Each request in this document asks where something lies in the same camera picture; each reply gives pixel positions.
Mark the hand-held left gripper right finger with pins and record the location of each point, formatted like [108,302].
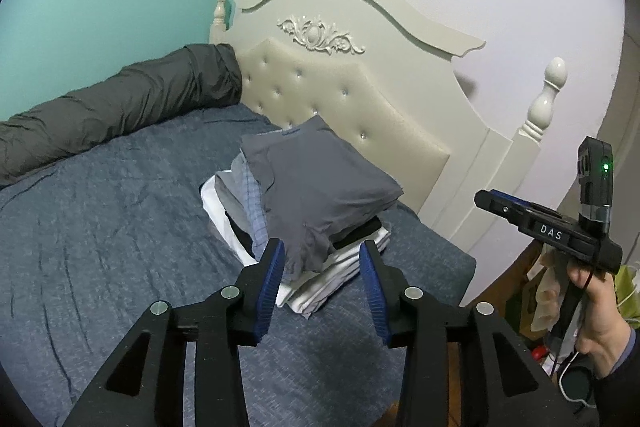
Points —
[372,292]

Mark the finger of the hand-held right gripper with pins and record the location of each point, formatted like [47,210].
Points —
[530,208]
[502,209]

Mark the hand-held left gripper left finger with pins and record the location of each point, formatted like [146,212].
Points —
[270,292]

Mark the grey boxer shorts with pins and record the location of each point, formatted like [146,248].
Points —
[320,182]

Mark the person's right forearm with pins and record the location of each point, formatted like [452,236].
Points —
[620,372]

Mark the person's right hand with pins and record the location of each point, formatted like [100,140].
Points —
[602,322]

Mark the white folded garment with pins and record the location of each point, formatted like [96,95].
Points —
[320,287]

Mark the yellow-green bag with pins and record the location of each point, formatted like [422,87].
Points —
[630,292]

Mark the black folded garment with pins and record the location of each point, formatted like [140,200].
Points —
[357,234]

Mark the beige paper bag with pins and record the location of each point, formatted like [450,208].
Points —
[542,302]

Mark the grey folded garment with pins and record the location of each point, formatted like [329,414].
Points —
[232,197]

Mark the black round object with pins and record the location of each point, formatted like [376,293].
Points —
[577,384]

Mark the cream tufted headboard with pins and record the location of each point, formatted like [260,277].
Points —
[400,82]

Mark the blue-grey bed sheet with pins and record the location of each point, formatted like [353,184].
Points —
[100,232]

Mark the dark grey rolled duvet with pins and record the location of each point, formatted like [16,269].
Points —
[125,102]

